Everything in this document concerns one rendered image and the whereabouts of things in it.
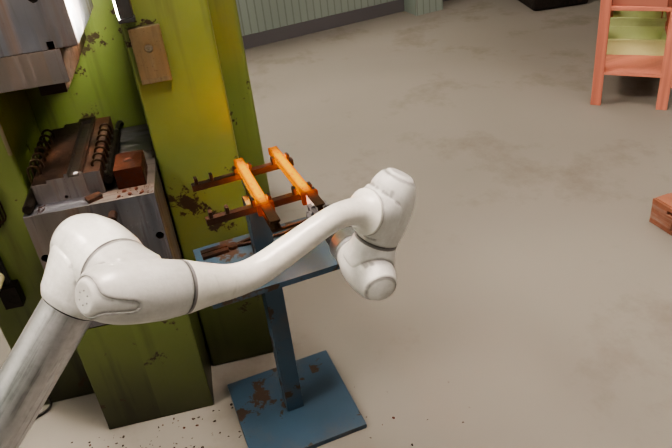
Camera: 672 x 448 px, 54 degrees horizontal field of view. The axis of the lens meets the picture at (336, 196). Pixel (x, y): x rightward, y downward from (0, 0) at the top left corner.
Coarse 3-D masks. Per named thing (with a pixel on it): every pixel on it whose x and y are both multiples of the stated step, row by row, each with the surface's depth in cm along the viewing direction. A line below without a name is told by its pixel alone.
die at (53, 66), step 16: (64, 48) 184; (80, 48) 205; (0, 64) 177; (16, 64) 178; (32, 64) 179; (48, 64) 179; (64, 64) 180; (0, 80) 179; (16, 80) 180; (32, 80) 181; (48, 80) 182; (64, 80) 182
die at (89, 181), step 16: (64, 128) 228; (96, 128) 224; (112, 128) 233; (64, 144) 216; (48, 160) 209; (64, 160) 206; (48, 176) 197; (64, 176) 196; (80, 176) 197; (96, 176) 198; (48, 192) 197; (64, 192) 198; (80, 192) 199
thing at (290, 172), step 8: (272, 152) 205; (280, 152) 205; (280, 160) 200; (280, 168) 200; (288, 168) 195; (288, 176) 193; (296, 176) 191; (296, 184) 187; (304, 184) 186; (304, 192) 181; (312, 192) 180; (304, 200) 181; (312, 200) 176; (320, 200) 176; (320, 208) 175
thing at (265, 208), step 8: (240, 160) 203; (240, 168) 198; (248, 168) 198; (248, 176) 194; (248, 184) 189; (256, 184) 189; (256, 192) 185; (256, 200) 182; (264, 200) 181; (272, 200) 179; (264, 208) 176; (272, 208) 176; (264, 216) 177; (272, 216) 173; (272, 224) 173
